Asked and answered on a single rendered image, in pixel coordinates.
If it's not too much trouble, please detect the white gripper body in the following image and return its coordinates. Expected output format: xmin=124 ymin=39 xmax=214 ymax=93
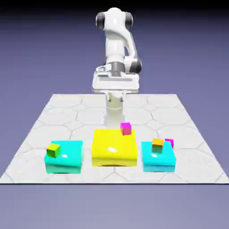
xmin=92 ymin=71 xmax=140 ymax=94

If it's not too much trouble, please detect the small magenta cube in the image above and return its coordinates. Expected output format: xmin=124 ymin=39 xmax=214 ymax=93
xmin=164 ymin=138 xmax=174 ymax=149
xmin=120 ymin=122 xmax=132 ymax=136

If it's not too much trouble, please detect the small orange cube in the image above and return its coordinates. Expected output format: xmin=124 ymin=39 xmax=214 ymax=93
xmin=152 ymin=138 xmax=165 ymax=154

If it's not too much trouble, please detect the small yellow-green cube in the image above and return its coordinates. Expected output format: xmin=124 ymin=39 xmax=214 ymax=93
xmin=46 ymin=143 xmax=61 ymax=159

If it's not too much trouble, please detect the large yellow box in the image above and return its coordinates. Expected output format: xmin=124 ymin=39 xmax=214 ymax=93
xmin=91 ymin=128 xmax=138 ymax=167

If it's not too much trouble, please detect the large cyan box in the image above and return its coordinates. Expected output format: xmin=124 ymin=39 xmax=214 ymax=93
xmin=141 ymin=140 xmax=177 ymax=173
xmin=44 ymin=140 xmax=84 ymax=174

